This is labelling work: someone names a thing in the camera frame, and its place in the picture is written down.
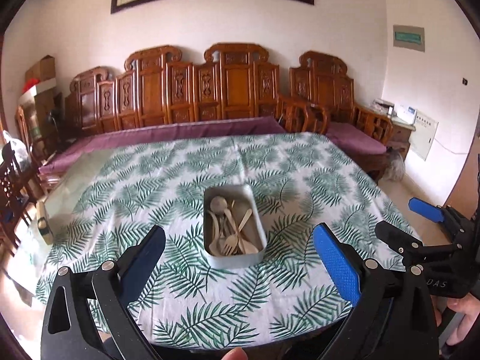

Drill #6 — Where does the cream plastic spoon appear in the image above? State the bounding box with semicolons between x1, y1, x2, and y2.
222;209;259;256

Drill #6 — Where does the leaf print tablecloth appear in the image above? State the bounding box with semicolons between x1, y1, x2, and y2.
35;133;413;350

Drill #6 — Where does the cream plastic fork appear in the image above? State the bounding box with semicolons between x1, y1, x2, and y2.
223;209;247;256

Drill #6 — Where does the carved wooden sofa bench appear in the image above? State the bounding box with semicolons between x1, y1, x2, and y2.
63;42;313;140

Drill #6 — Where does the grey metal tray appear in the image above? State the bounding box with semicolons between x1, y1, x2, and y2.
202;184;268;270

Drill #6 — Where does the cardboard boxes stack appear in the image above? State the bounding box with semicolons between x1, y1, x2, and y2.
18;55;62;139

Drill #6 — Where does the grey plastic bag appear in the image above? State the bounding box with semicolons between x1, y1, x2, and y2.
383;150;405;182

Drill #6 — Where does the dark wooden chair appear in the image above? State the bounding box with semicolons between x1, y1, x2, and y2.
1;143;34;257

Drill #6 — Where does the white box on side table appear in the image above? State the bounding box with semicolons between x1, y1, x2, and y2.
393;104;417;125

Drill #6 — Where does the green wall sign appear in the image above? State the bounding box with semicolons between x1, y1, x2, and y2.
393;24;425;52

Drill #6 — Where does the purple armchair cushion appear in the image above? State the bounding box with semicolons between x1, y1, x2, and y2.
326;122;386;155

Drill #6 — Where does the left hand thumb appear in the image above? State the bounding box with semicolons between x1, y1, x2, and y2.
221;347;248;360

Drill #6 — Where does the white wall panel box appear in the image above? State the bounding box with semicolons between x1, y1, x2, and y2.
409;111;439;161

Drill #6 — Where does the right hand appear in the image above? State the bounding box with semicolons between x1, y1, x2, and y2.
430;292;479;345

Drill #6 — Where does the large cream ladle spoon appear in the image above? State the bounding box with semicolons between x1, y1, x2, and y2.
207;211;224;257

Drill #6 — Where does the steel spoon with holes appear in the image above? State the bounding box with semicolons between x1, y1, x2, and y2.
210;196;233;235

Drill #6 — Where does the carved wooden armchair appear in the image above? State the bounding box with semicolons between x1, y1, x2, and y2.
289;51;393;181

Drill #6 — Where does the wooden side table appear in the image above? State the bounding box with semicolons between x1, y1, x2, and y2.
385;118;415;160

